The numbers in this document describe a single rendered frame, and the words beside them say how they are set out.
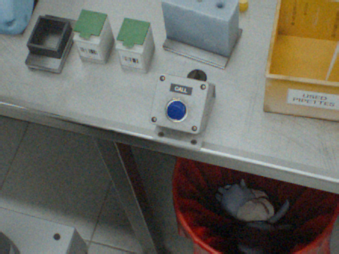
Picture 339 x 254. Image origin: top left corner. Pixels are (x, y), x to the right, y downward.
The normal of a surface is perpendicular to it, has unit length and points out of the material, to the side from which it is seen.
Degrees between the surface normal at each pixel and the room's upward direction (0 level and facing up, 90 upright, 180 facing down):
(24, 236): 3
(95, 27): 0
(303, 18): 90
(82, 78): 0
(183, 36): 90
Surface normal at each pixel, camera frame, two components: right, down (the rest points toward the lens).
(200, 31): -0.41, 0.83
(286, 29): -0.20, 0.88
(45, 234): -0.07, -0.40
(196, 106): -0.22, 0.05
